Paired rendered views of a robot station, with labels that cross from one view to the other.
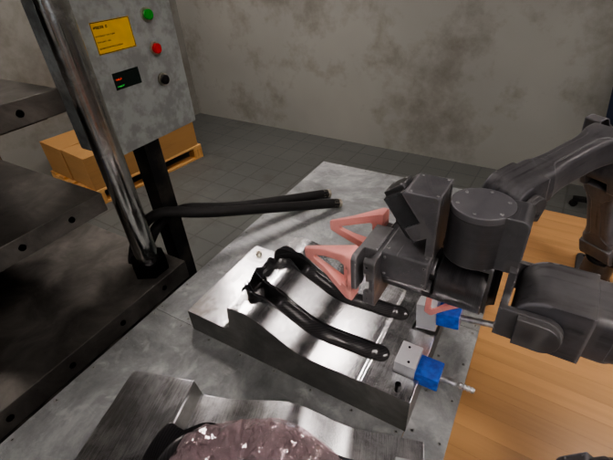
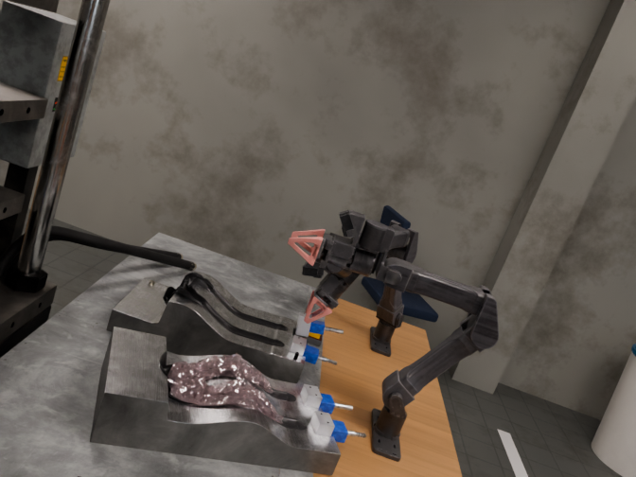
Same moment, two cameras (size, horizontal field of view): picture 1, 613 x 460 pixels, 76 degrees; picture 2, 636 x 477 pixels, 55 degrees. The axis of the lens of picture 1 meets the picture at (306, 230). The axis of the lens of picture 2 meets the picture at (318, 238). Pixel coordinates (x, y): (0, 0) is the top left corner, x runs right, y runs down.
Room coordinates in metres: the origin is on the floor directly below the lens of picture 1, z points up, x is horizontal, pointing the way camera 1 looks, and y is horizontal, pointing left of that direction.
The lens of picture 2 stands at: (-0.78, 0.74, 1.56)
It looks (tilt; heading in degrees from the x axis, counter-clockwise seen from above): 14 degrees down; 325
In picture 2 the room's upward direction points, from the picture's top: 20 degrees clockwise
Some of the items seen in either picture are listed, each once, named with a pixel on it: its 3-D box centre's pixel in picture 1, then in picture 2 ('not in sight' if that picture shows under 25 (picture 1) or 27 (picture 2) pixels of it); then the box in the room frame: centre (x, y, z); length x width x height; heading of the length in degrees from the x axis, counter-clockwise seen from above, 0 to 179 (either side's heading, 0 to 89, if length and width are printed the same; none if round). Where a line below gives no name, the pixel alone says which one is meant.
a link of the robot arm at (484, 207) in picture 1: (506, 264); (381, 251); (0.28, -0.19, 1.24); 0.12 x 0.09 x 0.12; 56
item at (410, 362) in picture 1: (434, 374); (313, 355); (0.39, -0.20, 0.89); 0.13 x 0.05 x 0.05; 58
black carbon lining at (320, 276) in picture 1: (317, 297); (228, 308); (0.57, -0.01, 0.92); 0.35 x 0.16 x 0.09; 58
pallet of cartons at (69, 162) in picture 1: (126, 149); not in sight; (3.17, 1.48, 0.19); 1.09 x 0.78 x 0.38; 146
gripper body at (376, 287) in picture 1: (407, 264); (337, 253); (0.34, -0.11, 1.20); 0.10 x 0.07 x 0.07; 146
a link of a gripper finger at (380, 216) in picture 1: (358, 239); (309, 241); (0.39, -0.06, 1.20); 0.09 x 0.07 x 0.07; 56
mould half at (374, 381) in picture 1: (314, 307); (218, 320); (0.59, -0.01, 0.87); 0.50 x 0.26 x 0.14; 58
